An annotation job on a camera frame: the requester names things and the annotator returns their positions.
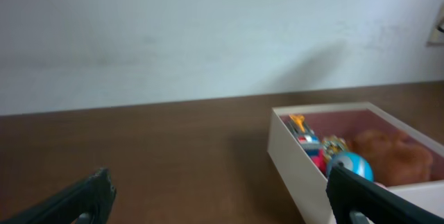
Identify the pink white duck toy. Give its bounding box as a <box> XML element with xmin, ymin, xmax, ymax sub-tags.
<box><xmin>374</xmin><ymin>182</ymin><xmax>386</xmax><ymax>189</ymax></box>

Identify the red grey toy truck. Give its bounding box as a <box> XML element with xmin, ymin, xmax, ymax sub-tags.
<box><xmin>287</xmin><ymin>114</ymin><xmax>326</xmax><ymax>174</ymax></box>

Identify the yellow small toy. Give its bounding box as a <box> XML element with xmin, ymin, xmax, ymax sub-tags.
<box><xmin>321</xmin><ymin>135</ymin><xmax>349</xmax><ymax>163</ymax></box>

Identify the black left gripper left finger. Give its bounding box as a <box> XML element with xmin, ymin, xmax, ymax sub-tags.
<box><xmin>1</xmin><ymin>168</ymin><xmax>117</xmax><ymax>224</ymax></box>

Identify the brown plush bear toy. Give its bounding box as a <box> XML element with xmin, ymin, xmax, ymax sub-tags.
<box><xmin>348</xmin><ymin>130</ymin><xmax>433</xmax><ymax>187</ymax></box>

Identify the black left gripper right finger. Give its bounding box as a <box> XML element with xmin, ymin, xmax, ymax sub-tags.
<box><xmin>326</xmin><ymin>166</ymin><xmax>443</xmax><ymax>224</ymax></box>

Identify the white cardboard box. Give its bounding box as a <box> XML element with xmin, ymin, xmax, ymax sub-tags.
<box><xmin>267</xmin><ymin>103</ymin><xmax>443</xmax><ymax>223</ymax></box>

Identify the white wall outlet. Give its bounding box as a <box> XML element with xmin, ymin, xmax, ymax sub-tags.
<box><xmin>427</xmin><ymin>4</ymin><xmax>443</xmax><ymax>46</ymax></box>

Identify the blue grey ball toy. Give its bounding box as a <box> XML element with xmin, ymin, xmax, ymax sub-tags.
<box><xmin>326</xmin><ymin>151</ymin><xmax>374</xmax><ymax>182</ymax></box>

